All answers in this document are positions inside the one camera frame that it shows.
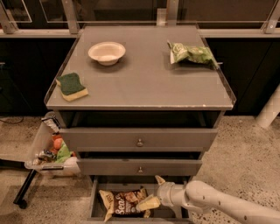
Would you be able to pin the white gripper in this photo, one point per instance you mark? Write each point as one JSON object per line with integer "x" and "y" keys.
{"x": 164, "y": 191}

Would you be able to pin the brown chip bag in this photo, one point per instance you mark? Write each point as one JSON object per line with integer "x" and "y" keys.
{"x": 124, "y": 203}

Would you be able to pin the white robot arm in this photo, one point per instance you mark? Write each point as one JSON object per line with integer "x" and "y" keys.
{"x": 199, "y": 197}

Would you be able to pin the grey bottom drawer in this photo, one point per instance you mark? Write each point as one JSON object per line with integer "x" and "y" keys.
{"x": 161, "y": 215}

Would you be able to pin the grey drawer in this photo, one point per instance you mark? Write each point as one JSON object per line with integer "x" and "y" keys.
{"x": 140, "y": 163}
{"x": 138, "y": 139}
{"x": 161, "y": 215}

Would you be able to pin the grey middle drawer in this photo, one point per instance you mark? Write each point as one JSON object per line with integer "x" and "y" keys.
{"x": 140, "y": 163}

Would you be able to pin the grey drawer cabinet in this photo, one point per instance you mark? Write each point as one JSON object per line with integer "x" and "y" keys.
{"x": 143, "y": 89}

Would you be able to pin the grey top drawer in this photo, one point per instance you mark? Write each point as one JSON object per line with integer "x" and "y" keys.
{"x": 138, "y": 139}

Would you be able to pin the green bag in bin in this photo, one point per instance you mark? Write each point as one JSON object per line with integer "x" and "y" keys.
{"x": 63, "y": 154}

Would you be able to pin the green chip bag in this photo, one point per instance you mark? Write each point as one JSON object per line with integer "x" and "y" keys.
{"x": 195, "y": 54}

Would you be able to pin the orange fruit in bin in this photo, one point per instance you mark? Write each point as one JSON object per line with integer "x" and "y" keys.
{"x": 57, "y": 143}

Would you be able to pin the clear plastic bin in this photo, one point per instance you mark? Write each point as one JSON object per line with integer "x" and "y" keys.
{"x": 42, "y": 155}

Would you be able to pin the green yellow sponge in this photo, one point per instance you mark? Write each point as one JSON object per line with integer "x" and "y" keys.
{"x": 71, "y": 87}

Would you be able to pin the black metal leg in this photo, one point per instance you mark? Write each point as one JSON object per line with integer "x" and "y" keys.
{"x": 19, "y": 199}

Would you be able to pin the white paper bowl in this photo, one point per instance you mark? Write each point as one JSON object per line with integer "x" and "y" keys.
{"x": 106, "y": 53}

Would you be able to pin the white pipe post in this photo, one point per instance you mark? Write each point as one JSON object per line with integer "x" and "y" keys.
{"x": 270, "y": 111}

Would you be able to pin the metal window frame rail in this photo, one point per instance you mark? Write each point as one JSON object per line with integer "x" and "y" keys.
{"x": 213, "y": 18}

